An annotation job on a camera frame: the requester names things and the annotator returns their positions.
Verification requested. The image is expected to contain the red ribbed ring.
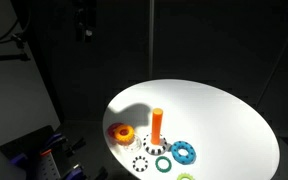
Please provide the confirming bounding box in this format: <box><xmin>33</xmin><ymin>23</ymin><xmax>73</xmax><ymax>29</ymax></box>
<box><xmin>107</xmin><ymin>122</ymin><xmax>124</xmax><ymax>145</ymax></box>

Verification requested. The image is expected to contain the grey vertical pole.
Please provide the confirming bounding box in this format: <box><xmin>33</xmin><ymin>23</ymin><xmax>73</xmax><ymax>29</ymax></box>
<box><xmin>148</xmin><ymin>0</ymin><xmax>155</xmax><ymax>79</ymax></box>

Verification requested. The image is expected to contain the dark green ring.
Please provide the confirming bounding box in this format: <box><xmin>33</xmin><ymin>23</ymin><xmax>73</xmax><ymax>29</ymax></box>
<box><xmin>154</xmin><ymin>155</ymin><xmax>173</xmax><ymax>173</ymax></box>

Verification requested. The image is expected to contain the blue studded ring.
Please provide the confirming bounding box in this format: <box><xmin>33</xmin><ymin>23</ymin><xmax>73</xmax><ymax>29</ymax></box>
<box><xmin>170</xmin><ymin>140</ymin><xmax>197</xmax><ymax>166</ymax></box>

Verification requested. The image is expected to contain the orange bumpy ring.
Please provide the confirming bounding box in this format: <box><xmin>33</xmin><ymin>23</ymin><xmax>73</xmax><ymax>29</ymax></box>
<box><xmin>113</xmin><ymin>124</ymin><xmax>135</xmax><ymax>146</ymax></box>

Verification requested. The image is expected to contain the orange ring toss peg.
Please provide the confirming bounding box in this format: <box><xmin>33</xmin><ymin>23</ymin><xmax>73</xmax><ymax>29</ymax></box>
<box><xmin>151</xmin><ymin>108</ymin><xmax>163</xmax><ymax>145</ymax></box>

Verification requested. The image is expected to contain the black equipment with purple parts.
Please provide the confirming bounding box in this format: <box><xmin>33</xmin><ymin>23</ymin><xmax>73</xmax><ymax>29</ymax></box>
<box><xmin>0</xmin><ymin>126</ymin><xmax>108</xmax><ymax>180</ymax></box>

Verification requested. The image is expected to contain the lime green ring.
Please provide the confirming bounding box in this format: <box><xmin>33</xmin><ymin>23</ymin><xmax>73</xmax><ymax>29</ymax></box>
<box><xmin>176</xmin><ymin>172</ymin><xmax>196</xmax><ymax>180</ymax></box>

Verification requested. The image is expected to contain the black and white base ring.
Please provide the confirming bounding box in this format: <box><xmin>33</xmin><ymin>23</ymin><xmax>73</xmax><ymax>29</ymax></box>
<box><xmin>142</xmin><ymin>133</ymin><xmax>168</xmax><ymax>156</ymax></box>

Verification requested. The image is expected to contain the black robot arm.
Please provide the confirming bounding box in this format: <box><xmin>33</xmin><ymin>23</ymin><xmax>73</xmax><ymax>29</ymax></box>
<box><xmin>72</xmin><ymin>0</ymin><xmax>97</xmax><ymax>42</ymax></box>

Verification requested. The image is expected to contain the small black white striped ring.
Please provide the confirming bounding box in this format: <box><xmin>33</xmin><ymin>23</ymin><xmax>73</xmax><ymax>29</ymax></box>
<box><xmin>132</xmin><ymin>155</ymin><xmax>149</xmax><ymax>173</ymax></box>

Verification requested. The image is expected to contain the clear plastic ring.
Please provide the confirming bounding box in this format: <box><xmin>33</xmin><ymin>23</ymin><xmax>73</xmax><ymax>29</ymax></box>
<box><xmin>123</xmin><ymin>134</ymin><xmax>143</xmax><ymax>154</ymax></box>

